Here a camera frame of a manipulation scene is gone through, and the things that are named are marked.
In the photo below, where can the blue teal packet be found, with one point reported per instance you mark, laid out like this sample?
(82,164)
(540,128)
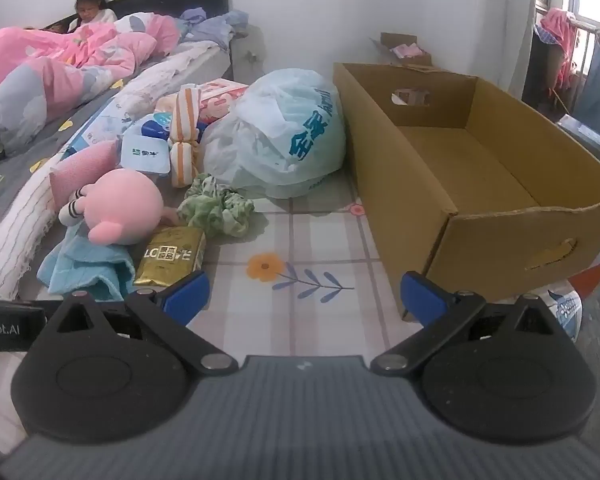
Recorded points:
(155,122)

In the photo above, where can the grey bed sheet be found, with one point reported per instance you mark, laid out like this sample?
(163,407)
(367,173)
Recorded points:
(10,185)

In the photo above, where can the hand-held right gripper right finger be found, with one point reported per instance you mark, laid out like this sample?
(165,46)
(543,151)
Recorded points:
(420,297)

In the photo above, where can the white teal plastic bag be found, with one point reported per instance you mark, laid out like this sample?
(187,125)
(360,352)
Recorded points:
(280,125)

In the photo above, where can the red wet wipes pack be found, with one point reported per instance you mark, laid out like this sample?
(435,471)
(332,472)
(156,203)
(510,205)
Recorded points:
(217,100)

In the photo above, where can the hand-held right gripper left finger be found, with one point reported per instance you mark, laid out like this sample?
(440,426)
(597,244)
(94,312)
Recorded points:
(187,295)

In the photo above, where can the pink quilt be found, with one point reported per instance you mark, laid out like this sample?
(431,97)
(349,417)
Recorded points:
(40,60)

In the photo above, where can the pink hanging clothes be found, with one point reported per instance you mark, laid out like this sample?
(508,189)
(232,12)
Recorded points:
(557,30)

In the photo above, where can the pink cloth pouch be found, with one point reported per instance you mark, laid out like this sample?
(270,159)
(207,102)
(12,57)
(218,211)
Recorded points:
(80,172)

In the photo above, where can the pink plush toy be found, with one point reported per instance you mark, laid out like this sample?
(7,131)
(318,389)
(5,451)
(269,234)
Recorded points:
(125,200)

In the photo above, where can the grey nightstand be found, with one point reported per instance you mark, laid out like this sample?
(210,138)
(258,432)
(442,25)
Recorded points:
(245,60)

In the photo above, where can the plaid floral bed sheet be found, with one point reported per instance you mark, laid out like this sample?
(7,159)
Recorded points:
(305,240)

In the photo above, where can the light blue towel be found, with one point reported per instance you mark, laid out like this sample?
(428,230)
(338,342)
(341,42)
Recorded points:
(80,265)

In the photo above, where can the large white blue packet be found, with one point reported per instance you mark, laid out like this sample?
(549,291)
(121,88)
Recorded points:
(97,127)

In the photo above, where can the white striped bed pad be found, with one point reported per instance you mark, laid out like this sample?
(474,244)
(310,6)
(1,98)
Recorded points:
(10,240)

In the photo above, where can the large cardboard box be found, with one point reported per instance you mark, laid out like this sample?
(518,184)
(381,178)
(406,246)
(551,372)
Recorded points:
(395,185)

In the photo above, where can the lilac blue clothes heap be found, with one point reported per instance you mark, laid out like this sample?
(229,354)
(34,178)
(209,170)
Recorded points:
(215,27)

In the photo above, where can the green floral cloth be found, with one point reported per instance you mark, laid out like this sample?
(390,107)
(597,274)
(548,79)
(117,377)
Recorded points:
(215,207)

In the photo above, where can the gold packet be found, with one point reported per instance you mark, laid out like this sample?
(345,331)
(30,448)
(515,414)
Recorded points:
(167,255)

